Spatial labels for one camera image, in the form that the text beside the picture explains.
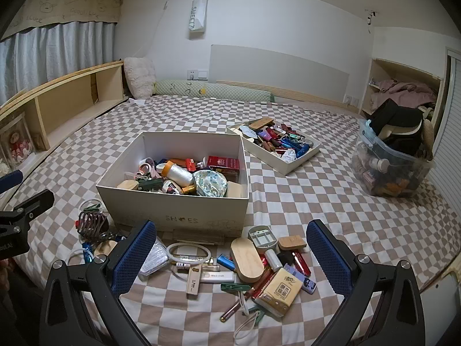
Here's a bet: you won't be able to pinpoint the long white matchbox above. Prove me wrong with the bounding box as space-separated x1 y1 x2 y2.
187 264 200 299

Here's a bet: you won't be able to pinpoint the framed picture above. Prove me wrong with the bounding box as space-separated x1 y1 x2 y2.
0 112 37 172

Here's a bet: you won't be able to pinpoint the beige drawn valance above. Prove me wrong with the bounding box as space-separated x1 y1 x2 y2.
0 0 124 42

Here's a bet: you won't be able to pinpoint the clear plastic case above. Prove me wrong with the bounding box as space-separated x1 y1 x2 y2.
139 236 170 278

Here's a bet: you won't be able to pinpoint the shallow white box lid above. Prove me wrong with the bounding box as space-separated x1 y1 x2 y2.
226 118 322 176

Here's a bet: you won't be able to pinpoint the checkered bed sheet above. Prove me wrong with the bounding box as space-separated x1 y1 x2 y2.
0 94 461 346

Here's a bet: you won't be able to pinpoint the wooden tag block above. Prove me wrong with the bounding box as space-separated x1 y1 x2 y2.
277 235 307 251

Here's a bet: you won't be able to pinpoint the pink clothes pile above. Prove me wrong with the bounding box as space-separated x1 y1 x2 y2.
371 79 438 110

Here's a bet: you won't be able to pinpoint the white hanging paper bag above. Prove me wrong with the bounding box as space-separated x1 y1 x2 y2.
188 0 209 38

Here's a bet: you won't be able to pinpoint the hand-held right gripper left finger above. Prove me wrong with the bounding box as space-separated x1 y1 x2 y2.
39 220 157 346

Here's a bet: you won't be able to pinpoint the floral fabric pouch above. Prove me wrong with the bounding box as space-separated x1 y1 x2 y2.
192 170 228 197

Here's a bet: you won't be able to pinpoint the brown hair claw clip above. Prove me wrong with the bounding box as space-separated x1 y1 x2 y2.
74 211 109 240

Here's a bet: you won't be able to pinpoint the red lighter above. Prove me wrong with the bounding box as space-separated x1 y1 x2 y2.
293 250 311 278

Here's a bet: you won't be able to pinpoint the white slatted door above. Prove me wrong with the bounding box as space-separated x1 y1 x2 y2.
430 47 461 202

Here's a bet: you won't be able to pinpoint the wooden closet shelf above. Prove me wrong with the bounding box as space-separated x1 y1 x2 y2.
360 58 443 123

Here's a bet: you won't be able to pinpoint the white ring cable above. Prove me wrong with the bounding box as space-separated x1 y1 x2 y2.
67 249 89 271
166 242 214 264

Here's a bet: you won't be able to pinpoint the large white shoe box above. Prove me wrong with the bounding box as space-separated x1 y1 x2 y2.
95 131 250 236

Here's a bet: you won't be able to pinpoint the white cord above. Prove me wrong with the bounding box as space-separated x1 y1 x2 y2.
234 292 263 339

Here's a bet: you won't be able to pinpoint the pile of colourful lighters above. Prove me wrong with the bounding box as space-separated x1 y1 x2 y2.
239 119 315 163

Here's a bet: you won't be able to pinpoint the large wooden oval box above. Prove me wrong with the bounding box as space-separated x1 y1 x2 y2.
230 237 265 283

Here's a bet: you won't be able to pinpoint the grey-blue curtain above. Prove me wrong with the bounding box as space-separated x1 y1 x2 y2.
0 21 119 105

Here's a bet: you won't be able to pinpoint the white fluffy pillow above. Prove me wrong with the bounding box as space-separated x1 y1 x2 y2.
123 57 155 99

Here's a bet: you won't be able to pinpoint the yellow tissue pack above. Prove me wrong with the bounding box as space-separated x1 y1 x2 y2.
256 267 304 318

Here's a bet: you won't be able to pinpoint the black bag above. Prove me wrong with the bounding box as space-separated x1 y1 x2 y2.
367 99 433 159

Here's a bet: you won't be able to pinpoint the small white cylinder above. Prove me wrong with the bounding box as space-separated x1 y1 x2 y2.
264 249 283 271

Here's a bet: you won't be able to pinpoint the wooden bedside shelf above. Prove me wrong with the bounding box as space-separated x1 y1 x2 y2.
0 61 125 174

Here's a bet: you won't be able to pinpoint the white headboard panel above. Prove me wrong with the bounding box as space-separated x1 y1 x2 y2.
210 44 351 106

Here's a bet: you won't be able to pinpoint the red cigarette box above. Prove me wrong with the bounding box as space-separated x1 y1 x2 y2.
208 156 240 174

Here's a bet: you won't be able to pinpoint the pink tape rolls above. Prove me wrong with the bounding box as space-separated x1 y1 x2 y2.
139 159 159 179

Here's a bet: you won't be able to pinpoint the red pen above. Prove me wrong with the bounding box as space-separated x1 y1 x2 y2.
220 297 245 322

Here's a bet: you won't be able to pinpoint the clear plastic storage bin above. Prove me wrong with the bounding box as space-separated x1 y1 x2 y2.
351 119 436 199

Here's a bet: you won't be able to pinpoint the small wooden oval lid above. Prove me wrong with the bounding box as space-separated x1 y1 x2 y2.
94 240 119 260

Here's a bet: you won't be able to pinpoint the grey plastic holder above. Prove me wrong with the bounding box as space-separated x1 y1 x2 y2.
248 225 279 251

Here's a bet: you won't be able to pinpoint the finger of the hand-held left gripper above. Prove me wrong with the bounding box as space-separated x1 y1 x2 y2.
12 189 54 220
0 170 24 194

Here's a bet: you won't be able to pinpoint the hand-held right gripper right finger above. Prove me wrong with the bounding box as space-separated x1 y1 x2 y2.
306 219 426 346

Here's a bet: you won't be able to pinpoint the green bolster pillow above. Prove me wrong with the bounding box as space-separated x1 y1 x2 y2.
154 80 275 102

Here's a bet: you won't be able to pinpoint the green plastic clip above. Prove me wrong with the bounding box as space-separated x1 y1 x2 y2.
220 283 253 294

